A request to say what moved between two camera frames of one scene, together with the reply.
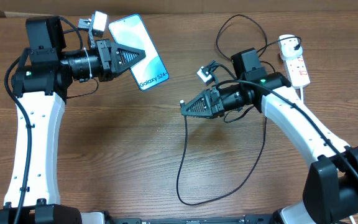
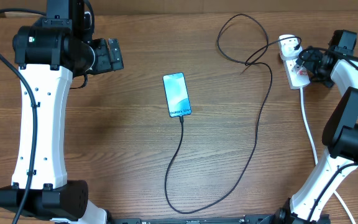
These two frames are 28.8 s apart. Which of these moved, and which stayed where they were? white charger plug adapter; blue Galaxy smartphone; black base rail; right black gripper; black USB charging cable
Moved: right black gripper; blue Galaxy smartphone; black USB charging cable
Stayed: black base rail; white charger plug adapter
